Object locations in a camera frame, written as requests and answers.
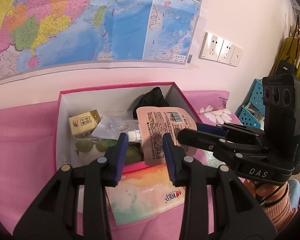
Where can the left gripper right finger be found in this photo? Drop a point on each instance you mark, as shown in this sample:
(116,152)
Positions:
(217,205)

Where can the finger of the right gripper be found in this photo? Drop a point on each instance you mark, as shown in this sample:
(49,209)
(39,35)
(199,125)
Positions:
(204,141)
(210,127)

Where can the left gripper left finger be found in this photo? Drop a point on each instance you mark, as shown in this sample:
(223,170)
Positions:
(72,205)

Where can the pink refill pouch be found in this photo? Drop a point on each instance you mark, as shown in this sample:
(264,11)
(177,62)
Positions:
(154,122)

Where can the black cloth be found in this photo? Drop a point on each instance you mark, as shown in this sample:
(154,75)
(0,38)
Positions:
(154,98)

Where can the small beige carton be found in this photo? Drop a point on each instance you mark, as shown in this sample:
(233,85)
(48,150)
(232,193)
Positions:
(84,123)

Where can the cotton swab pack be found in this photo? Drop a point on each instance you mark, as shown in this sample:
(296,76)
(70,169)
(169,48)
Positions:
(112,127)

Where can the right forearm pink sleeve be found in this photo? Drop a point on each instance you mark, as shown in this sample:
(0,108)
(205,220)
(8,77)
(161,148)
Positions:
(282,211)

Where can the person's right hand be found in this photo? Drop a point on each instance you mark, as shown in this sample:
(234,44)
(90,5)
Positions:
(269,193)

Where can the blue plastic rack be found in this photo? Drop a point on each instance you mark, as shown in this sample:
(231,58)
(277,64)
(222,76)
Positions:
(251,111)

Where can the pink printed bedsheet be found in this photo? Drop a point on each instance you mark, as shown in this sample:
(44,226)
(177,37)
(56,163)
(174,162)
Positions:
(26,165)

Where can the pastel tissue pack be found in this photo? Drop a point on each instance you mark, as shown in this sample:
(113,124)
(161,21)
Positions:
(143,194)

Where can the black handbag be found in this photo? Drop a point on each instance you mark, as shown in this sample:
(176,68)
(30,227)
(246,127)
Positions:
(286,67)

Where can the pink storage box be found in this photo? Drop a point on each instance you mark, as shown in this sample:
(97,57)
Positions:
(111,101)

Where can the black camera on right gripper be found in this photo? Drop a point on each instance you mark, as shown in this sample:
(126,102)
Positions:
(281,98)

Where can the white wall socket panel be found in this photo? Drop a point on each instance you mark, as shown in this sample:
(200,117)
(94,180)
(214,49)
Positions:
(215,48)

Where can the colourful wall map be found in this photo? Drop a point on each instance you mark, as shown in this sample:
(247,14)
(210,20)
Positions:
(37,34)

